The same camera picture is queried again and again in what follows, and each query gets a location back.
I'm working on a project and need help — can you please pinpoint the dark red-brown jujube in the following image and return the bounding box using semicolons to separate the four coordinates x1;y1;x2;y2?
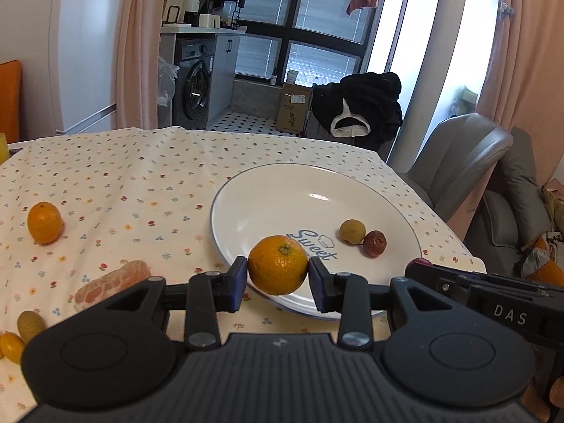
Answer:
362;230;387;258

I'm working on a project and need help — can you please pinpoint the green-brown longan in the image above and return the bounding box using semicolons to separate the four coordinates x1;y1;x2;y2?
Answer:
338;219;366;245
16;310;47;344

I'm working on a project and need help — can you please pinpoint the large orange tangerine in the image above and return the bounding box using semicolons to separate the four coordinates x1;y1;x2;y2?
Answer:
247;235;308;296

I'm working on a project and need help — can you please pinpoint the large peeled pomelo segment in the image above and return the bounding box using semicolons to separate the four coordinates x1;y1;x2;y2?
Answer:
74;260;151;311

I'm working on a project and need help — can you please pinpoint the small yellow kumquat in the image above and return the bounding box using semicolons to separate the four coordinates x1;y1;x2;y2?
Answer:
0;331;25;365

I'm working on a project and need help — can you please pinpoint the small red fruit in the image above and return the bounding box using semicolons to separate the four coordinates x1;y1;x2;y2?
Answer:
406;258;432;270

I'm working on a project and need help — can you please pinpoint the white kitchen counter cabinet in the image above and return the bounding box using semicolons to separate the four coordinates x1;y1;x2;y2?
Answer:
158;24;245;130

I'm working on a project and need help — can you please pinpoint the person's right hand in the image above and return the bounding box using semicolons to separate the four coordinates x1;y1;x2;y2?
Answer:
520;346;563;422

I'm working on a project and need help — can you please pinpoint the white plate blue rim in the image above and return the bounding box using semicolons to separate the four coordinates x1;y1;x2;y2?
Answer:
209;162;425;320

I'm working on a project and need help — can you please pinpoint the floral white tablecloth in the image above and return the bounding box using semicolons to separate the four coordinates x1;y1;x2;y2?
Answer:
0;126;489;423

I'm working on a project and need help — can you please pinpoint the grey armchair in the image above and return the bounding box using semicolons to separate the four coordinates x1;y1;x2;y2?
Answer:
400;113;513;222

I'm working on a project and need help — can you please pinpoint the black jacket on chair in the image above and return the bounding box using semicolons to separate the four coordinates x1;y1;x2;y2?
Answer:
311;72;403;151

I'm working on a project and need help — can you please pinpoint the cardboard box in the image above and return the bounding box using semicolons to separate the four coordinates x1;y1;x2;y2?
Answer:
275;83;312;135

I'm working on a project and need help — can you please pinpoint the grey washing machine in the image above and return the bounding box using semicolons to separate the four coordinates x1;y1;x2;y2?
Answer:
172;37;215;130

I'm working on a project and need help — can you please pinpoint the yellow tape roll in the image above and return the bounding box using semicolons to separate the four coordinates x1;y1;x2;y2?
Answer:
0;133;11;164

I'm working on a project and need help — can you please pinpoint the orange chair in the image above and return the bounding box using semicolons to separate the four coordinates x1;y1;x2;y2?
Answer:
0;60;22;143

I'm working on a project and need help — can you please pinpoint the pink curtain left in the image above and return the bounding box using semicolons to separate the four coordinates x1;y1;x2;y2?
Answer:
116;0;164;130

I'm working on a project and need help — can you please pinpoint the white refrigerator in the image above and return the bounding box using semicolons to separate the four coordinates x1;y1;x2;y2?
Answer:
1;0;122;140

